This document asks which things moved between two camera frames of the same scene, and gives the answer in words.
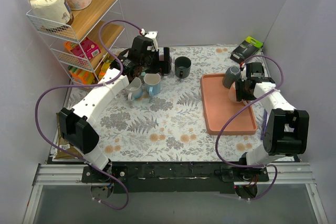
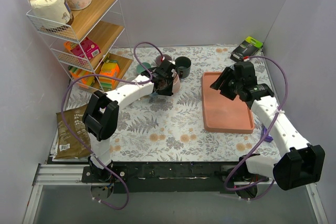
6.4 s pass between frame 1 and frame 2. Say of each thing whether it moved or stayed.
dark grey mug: stayed
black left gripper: moved
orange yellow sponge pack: stayed
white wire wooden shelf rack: stayed
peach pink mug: moved
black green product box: stayed
